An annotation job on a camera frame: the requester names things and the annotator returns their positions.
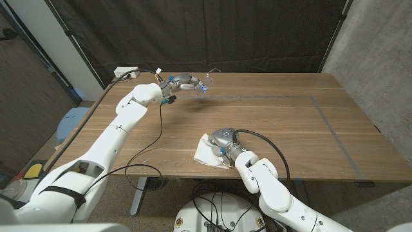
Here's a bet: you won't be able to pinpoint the clear plastic glasses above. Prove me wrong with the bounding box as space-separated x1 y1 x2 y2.
201 67 222 88

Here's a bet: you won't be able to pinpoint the light blue round stool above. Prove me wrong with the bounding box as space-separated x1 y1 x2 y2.
56 106 90 144

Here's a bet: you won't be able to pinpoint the white table leg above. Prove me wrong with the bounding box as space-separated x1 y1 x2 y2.
130 176 148 216

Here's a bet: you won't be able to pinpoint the black backdrop curtain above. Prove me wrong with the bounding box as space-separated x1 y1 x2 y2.
44 0 353 87

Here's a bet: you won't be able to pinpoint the white sneaker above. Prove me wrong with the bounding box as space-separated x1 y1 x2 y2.
0 179 28 200

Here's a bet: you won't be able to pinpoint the white power outlet box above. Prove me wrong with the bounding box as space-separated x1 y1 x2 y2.
113 66 140 79

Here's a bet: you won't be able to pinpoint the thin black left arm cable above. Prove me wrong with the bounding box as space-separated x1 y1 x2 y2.
82 102 164 197

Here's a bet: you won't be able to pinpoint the black round floor fan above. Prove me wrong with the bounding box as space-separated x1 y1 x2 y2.
146 177 170 191

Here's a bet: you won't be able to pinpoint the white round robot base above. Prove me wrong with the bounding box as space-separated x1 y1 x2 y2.
173 192 267 232

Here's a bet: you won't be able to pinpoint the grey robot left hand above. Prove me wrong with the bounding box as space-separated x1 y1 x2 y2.
160 73 207 97

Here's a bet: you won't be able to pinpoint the white tissue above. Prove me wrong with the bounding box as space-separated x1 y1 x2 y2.
192 133 232 170

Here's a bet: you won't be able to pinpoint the black backdrop stand pole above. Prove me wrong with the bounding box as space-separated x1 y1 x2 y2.
318 0 352 73
43 0 106 90

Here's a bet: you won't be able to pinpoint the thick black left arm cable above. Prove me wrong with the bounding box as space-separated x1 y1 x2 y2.
35 68 160 191

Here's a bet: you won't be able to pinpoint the yellow and black floor item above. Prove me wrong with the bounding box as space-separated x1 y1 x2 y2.
24 162 44 180

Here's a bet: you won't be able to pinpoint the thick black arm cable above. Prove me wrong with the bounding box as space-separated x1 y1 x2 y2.
232 129 290 181
35 68 160 191

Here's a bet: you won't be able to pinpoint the grey table leg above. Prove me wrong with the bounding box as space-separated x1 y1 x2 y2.
292 179 310 207

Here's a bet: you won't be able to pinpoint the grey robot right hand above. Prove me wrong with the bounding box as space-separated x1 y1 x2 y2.
207 128 247 161

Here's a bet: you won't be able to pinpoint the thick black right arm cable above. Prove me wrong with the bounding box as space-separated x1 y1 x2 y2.
232 129 290 181

